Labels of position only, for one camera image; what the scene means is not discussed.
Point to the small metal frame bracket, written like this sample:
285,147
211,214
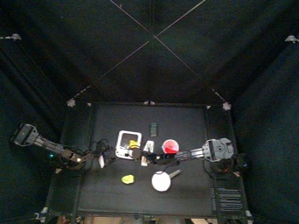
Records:
226,106
149,102
15,37
291,38
71,102

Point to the red plastic cup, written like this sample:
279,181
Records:
170,147

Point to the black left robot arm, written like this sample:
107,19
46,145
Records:
43,143

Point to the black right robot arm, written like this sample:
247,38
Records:
217,149

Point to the dark green flat block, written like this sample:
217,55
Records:
154,129

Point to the lime green toy vegetable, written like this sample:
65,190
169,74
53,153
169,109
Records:
129,179

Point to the white rectangular tray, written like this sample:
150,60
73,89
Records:
123,152

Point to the yellow toy pepper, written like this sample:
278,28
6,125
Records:
134,144

